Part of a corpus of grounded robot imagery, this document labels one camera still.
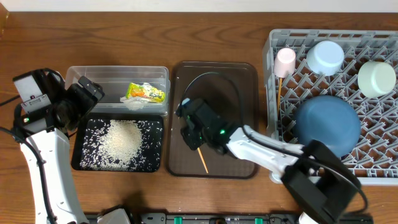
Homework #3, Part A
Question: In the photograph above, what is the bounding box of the wooden chopstick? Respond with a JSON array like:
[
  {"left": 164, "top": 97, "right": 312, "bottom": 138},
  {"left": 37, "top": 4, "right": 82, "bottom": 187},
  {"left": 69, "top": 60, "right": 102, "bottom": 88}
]
[
  {"left": 197, "top": 147, "right": 209, "bottom": 174},
  {"left": 277, "top": 78, "right": 283, "bottom": 115}
]

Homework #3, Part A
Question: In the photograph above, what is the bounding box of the white paper napkin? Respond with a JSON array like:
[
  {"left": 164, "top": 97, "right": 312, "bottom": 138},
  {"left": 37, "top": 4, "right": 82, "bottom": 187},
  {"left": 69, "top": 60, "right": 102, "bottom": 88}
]
[{"left": 120, "top": 96, "right": 149, "bottom": 111}]

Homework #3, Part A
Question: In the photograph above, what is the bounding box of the green yellow snack wrapper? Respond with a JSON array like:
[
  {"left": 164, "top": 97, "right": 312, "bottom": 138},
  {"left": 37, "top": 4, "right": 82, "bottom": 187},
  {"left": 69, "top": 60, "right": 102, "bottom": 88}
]
[{"left": 125, "top": 83, "right": 165, "bottom": 103}]

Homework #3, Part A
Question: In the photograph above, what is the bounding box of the pink plastic cup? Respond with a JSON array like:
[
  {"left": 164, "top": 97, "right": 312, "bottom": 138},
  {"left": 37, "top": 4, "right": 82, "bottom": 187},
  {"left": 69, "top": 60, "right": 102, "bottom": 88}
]
[{"left": 274, "top": 48, "right": 296, "bottom": 78}]

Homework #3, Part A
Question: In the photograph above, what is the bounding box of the large dark blue bowl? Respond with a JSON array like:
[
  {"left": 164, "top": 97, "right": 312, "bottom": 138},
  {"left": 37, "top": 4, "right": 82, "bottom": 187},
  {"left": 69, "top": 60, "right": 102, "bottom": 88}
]
[{"left": 293, "top": 95, "right": 361, "bottom": 157}]

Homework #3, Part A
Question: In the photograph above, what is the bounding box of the light blue small bowl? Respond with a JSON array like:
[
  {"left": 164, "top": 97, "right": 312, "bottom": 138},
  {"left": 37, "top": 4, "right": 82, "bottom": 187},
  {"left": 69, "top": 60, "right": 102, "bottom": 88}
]
[{"left": 307, "top": 40, "right": 345, "bottom": 76}]

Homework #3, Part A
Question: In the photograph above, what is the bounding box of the mint green small bowl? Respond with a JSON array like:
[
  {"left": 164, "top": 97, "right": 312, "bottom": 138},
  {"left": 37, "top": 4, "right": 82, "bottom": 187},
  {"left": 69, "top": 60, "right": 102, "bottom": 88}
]
[{"left": 358, "top": 61, "right": 397, "bottom": 98}]

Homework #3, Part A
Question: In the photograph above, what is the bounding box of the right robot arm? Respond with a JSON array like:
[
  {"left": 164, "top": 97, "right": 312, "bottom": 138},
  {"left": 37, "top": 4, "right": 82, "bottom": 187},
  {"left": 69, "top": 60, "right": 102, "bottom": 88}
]
[{"left": 175, "top": 98, "right": 361, "bottom": 223}]

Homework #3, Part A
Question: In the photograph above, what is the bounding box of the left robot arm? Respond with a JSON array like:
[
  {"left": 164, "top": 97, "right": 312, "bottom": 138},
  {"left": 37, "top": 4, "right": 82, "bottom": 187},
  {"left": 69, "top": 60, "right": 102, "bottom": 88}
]
[{"left": 2, "top": 73, "right": 104, "bottom": 223}]

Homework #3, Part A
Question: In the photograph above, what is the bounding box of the clear plastic waste bin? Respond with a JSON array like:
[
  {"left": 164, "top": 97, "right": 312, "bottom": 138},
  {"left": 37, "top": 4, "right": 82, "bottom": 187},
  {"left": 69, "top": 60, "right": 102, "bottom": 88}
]
[{"left": 65, "top": 65, "right": 170, "bottom": 116}]

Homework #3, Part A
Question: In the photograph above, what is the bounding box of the grey plastic dishwasher rack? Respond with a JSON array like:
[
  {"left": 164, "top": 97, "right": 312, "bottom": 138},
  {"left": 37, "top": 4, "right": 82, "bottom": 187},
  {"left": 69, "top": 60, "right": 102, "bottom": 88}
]
[{"left": 262, "top": 29, "right": 397, "bottom": 186}]

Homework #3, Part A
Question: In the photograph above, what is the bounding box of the brown plastic serving tray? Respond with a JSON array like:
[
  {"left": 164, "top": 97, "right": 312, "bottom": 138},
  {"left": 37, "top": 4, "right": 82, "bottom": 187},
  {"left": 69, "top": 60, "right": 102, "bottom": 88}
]
[{"left": 166, "top": 62, "right": 259, "bottom": 179}]

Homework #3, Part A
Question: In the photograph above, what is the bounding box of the black plastic tray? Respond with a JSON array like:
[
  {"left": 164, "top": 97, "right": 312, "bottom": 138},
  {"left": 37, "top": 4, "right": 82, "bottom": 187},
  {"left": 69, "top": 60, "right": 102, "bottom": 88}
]
[{"left": 70, "top": 112, "right": 165, "bottom": 173}]

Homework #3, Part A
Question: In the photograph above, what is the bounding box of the spilled white rice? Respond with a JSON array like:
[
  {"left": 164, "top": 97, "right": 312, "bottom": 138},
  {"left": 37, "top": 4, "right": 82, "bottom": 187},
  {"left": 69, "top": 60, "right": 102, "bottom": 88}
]
[{"left": 79, "top": 119, "right": 164, "bottom": 172}]

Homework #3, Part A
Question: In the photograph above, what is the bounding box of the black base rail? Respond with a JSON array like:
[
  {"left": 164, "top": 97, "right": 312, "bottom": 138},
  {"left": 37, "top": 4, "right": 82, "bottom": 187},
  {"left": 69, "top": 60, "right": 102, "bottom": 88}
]
[{"left": 129, "top": 213, "right": 299, "bottom": 224}]

